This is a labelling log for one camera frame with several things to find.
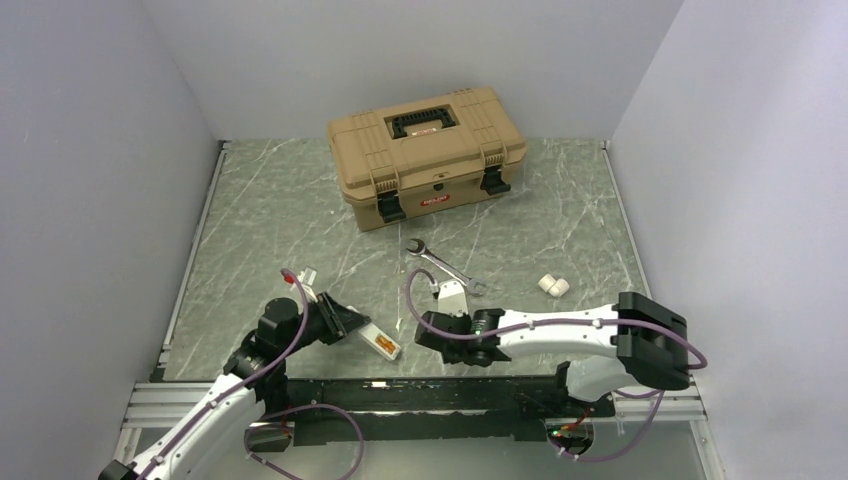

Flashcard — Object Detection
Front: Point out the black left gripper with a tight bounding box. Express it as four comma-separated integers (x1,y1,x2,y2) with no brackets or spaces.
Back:
280,290,370,357

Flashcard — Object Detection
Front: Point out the white air conditioner remote control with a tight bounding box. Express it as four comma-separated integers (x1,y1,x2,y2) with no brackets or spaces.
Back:
356,322,401,362

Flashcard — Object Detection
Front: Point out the orange battery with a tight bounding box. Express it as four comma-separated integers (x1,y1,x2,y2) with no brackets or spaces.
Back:
375,335,397,355

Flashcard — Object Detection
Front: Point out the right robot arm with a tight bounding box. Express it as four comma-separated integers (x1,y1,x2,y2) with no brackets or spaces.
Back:
415,292,695,415

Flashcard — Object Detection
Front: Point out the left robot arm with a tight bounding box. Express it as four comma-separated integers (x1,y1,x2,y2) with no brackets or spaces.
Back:
99,293,371,479

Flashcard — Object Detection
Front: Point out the white pipe elbow fitting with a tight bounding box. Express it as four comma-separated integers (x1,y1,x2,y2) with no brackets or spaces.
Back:
537,274,570,298

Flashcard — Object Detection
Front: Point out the silver combination wrench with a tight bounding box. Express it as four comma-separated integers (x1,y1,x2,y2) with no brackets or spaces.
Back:
406,238,486,297

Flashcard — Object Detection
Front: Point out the tan plastic toolbox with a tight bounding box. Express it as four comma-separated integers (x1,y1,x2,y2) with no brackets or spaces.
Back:
326,87,528,232

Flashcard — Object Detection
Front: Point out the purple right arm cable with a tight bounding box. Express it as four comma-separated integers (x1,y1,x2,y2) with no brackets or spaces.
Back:
405,267,709,464

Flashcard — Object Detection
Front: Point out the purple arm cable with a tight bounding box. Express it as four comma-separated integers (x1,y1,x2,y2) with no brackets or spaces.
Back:
405,267,709,464
139,267,366,480

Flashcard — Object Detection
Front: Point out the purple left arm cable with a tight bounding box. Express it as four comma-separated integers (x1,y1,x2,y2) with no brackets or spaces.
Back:
139,267,366,480

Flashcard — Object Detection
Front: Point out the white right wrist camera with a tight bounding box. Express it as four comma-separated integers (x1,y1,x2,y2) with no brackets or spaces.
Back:
436,280,469,317

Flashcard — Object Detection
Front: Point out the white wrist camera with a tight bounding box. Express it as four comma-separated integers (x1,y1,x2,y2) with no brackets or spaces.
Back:
282,267,317,300
436,280,469,317

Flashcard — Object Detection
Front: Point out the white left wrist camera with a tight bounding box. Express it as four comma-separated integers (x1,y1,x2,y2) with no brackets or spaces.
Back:
282,267,317,300

